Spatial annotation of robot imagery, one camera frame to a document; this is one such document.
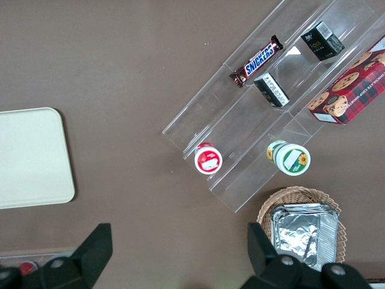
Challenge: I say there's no Snickers chocolate bar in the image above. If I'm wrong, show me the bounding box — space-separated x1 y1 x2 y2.
229 34 284 89

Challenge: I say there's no small black white-labelled box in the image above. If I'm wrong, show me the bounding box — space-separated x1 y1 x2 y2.
253 72 291 108

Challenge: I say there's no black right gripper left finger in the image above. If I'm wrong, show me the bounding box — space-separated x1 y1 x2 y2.
0 222 114 289

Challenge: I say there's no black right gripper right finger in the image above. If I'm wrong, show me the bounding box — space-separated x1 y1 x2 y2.
242 222 374 289

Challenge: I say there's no clear plastic holder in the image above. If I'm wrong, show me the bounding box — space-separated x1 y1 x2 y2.
0 247 76 268

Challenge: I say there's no red lidded yogurt cup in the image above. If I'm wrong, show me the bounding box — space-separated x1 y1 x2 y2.
193 141 224 175

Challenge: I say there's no tan wicker basket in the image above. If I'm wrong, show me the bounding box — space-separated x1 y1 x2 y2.
256 185 347 266

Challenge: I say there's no cream rectangular tray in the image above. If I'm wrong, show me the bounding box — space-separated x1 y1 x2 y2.
0 107 75 210

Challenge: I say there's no large black carton box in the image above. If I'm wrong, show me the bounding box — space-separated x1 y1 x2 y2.
300 20 346 62

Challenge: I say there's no red tartan cookie box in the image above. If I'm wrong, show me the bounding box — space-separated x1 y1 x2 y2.
307 35 385 125

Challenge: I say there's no aluminium foil container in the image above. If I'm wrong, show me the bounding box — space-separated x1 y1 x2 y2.
269 203 340 272

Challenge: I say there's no green sunflower lidded cup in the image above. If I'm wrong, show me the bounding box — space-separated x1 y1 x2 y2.
265 140 312 176

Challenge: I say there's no small red round object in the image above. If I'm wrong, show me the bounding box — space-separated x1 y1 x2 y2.
18 261 39 276

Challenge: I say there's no clear acrylic tiered shelf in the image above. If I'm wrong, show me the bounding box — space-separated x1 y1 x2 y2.
161 0 385 214

